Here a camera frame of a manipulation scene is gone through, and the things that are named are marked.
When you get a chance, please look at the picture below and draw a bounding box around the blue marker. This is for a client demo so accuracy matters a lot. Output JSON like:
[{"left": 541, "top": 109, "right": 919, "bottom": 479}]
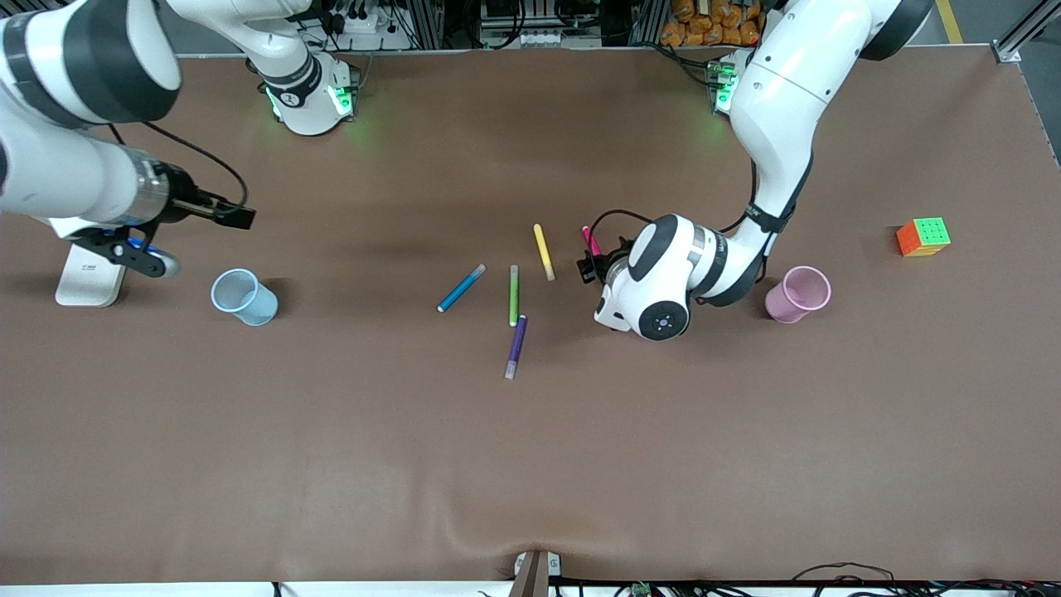
[{"left": 437, "top": 264, "right": 487, "bottom": 313}]

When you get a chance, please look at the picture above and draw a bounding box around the yellow marker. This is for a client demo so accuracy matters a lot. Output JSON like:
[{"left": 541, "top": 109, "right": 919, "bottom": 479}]
[{"left": 533, "top": 223, "right": 556, "bottom": 282}]

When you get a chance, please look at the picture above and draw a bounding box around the blue plastic cup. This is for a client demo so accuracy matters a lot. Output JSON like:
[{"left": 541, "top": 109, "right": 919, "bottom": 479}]
[{"left": 211, "top": 268, "right": 280, "bottom": 327}]

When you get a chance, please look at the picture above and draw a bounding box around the purple marker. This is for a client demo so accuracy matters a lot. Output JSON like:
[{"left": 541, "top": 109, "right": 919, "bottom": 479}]
[{"left": 504, "top": 314, "right": 529, "bottom": 381}]

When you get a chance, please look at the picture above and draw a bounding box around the white lamp stand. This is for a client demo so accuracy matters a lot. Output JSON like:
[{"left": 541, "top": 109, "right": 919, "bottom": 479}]
[{"left": 56, "top": 217, "right": 127, "bottom": 308}]

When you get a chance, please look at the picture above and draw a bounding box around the pink plastic cup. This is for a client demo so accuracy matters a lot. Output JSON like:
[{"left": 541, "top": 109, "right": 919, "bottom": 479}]
[{"left": 764, "top": 265, "right": 832, "bottom": 324}]

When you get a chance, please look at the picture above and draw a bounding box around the grey power strip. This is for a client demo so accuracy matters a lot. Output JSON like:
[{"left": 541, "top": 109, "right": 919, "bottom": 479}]
[{"left": 479, "top": 29, "right": 603, "bottom": 49}]

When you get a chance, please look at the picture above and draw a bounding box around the bag of orange items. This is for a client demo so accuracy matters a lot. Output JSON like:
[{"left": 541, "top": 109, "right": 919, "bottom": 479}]
[{"left": 661, "top": 0, "right": 762, "bottom": 48}]

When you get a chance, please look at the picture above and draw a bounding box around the colourful puzzle cube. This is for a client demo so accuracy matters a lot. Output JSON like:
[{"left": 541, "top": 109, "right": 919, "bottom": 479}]
[{"left": 896, "top": 217, "right": 952, "bottom": 258}]

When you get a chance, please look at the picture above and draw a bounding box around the black left camera cable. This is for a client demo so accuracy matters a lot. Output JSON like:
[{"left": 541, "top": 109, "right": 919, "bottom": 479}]
[{"left": 590, "top": 210, "right": 660, "bottom": 250}]

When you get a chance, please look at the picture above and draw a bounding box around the black camera cable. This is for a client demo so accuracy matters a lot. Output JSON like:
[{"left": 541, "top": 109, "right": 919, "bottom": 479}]
[
  {"left": 590, "top": 210, "right": 660, "bottom": 250},
  {"left": 108, "top": 123, "right": 250, "bottom": 208}
]

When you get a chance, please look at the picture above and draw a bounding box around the black right camera cable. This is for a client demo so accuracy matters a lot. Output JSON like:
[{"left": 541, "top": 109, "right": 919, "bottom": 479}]
[{"left": 108, "top": 123, "right": 250, "bottom": 208}]

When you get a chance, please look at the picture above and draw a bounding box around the table edge clamp mount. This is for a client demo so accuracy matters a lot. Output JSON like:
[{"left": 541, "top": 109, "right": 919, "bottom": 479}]
[{"left": 508, "top": 550, "right": 563, "bottom": 597}]

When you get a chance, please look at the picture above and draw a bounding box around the black cable bundle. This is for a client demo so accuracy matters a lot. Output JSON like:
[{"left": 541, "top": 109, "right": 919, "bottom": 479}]
[{"left": 792, "top": 562, "right": 1061, "bottom": 597}]

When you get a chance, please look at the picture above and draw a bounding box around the aluminium frame post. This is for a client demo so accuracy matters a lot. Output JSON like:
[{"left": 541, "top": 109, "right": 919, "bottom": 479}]
[{"left": 991, "top": 0, "right": 1061, "bottom": 63}]

